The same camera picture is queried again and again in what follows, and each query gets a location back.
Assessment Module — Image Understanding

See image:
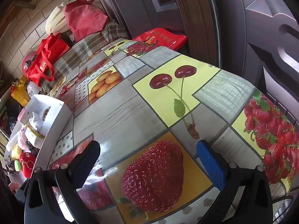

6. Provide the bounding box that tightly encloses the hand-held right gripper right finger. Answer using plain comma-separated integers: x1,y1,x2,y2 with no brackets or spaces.
196,139,273,224

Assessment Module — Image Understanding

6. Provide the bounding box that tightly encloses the brown door frame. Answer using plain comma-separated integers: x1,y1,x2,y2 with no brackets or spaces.
168,0,220,68

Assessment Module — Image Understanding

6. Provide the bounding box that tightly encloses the yellow bag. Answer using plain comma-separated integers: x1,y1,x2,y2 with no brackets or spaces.
10,76,31,106

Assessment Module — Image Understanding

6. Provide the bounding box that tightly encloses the white helmet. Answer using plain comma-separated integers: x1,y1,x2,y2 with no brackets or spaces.
27,82,44,96

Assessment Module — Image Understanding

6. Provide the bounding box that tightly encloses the fruit print tablecloth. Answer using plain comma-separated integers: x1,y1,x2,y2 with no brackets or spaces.
47,40,299,224

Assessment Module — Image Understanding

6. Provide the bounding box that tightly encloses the plaid covered box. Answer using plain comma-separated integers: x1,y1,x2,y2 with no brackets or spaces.
40,20,130,96

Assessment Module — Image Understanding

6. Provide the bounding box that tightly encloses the red shopping bag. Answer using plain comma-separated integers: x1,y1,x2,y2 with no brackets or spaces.
63,0,109,41

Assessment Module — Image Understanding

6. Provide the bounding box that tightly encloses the cream foam roll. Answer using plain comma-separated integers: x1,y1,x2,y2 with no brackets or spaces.
45,2,70,35

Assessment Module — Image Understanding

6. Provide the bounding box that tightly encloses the red helmet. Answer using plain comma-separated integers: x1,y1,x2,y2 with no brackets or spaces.
21,51,38,74

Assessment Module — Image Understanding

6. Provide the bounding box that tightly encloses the dark metal door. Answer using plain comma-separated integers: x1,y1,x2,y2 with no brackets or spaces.
100,0,187,38
206,0,299,199

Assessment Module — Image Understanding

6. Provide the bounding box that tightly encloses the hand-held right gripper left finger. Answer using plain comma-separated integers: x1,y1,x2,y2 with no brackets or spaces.
24,141,101,224

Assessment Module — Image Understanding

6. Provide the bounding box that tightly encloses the yellow sponge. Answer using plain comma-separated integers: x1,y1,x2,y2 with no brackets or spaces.
10,143,22,159

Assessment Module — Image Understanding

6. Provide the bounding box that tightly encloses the red tote bag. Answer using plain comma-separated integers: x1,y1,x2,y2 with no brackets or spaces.
25,33,70,87

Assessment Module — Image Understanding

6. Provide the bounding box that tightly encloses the white cardboard tray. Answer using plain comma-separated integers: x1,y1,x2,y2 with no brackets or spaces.
6,94,75,187

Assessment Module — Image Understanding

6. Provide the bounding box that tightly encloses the red printed bag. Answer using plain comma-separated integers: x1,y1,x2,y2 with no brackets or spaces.
132,27,187,50

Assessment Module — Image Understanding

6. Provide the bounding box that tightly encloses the pink round sponge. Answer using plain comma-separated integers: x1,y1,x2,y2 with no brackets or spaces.
17,131,31,148

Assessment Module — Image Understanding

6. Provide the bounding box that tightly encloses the red plush apple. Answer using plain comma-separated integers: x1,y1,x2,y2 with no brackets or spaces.
19,152,36,178

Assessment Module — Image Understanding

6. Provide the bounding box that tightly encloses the white scrunchie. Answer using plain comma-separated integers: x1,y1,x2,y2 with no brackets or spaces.
29,112,48,130

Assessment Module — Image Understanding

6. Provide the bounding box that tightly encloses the green tissue pack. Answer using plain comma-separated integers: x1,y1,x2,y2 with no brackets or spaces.
24,126,45,148

